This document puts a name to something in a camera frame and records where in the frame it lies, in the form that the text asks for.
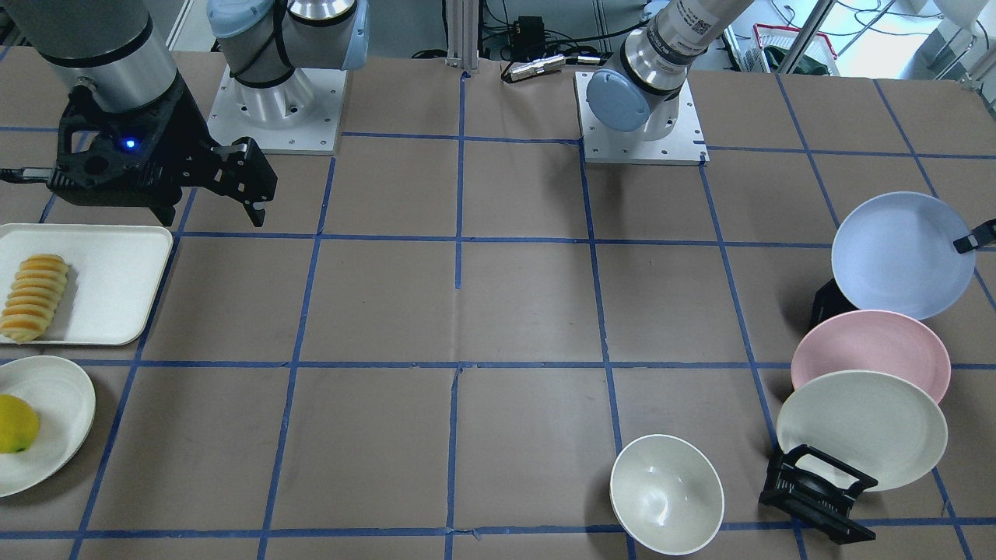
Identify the cream plate in rack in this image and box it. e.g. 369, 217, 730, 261
776, 369, 949, 492

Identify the yellow lemon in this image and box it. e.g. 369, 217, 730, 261
1, 394, 40, 454

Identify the cream bowl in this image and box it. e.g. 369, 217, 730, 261
609, 435, 725, 556

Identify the blue plate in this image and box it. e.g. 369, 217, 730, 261
831, 191, 976, 320

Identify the aluminium frame post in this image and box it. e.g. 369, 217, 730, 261
444, 0, 482, 75

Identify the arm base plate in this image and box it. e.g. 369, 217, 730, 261
575, 68, 710, 166
207, 68, 349, 156

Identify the black dish rack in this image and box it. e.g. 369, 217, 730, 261
758, 277, 880, 545

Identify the white rectangular tray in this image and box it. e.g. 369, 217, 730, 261
1, 223, 174, 346

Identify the ridged bread loaf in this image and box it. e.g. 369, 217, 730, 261
1, 253, 70, 344

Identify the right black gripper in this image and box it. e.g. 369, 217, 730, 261
47, 75, 278, 228

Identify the cream round lemon plate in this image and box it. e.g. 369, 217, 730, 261
1, 355, 96, 498

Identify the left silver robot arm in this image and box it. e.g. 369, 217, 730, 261
579, 1, 994, 249

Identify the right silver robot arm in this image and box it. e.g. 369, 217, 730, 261
2, 1, 369, 227

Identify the pink plate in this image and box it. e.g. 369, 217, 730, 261
790, 310, 951, 403

